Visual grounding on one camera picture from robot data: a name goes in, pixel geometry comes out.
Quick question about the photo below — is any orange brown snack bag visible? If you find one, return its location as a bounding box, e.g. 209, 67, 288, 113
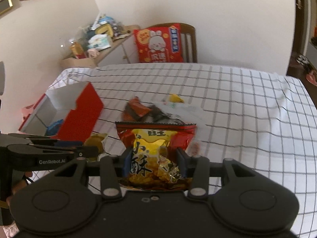
121, 96, 152, 122

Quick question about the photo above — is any white black grid tablecloth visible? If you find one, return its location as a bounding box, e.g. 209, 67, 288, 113
24, 62, 317, 238

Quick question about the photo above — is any pink small object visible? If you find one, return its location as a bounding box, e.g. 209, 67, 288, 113
87, 48, 100, 59

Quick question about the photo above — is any yellow round snack pack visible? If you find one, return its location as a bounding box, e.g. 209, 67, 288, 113
83, 133, 107, 162

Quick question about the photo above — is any dark door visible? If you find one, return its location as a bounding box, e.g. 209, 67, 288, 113
286, 0, 317, 85

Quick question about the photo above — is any blue snack packet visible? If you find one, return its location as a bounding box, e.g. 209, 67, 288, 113
45, 119, 64, 136

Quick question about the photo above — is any red yellow snack bag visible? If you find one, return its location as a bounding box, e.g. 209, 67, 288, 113
116, 121, 196, 190

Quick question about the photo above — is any yellow small snack packet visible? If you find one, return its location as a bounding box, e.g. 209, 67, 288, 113
169, 94, 184, 103

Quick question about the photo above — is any orange drink bottle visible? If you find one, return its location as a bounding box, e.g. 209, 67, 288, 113
69, 39, 86, 59

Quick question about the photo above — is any red white cardboard box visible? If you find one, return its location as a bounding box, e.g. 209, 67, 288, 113
18, 82, 103, 142

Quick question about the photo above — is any red rabbit cushion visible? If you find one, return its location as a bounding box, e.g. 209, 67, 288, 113
134, 23, 183, 63

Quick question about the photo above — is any tissue box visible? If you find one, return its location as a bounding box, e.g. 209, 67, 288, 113
88, 34, 112, 51

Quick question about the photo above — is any wooden side cabinet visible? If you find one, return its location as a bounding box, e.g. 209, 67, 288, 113
60, 25, 140, 69

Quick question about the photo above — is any framed picture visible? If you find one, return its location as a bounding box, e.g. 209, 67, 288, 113
0, 0, 13, 15

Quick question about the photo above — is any brown small snack pack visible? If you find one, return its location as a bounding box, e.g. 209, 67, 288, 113
189, 141, 201, 157

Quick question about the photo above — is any person left hand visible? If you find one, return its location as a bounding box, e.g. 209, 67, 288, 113
6, 171, 33, 206

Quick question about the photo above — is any white snack bag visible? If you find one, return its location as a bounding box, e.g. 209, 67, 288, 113
153, 102, 210, 141

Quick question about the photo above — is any black snack packet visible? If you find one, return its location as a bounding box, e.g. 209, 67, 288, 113
145, 104, 185, 125

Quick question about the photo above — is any wooden chair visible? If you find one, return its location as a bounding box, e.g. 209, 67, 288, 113
148, 22, 198, 63

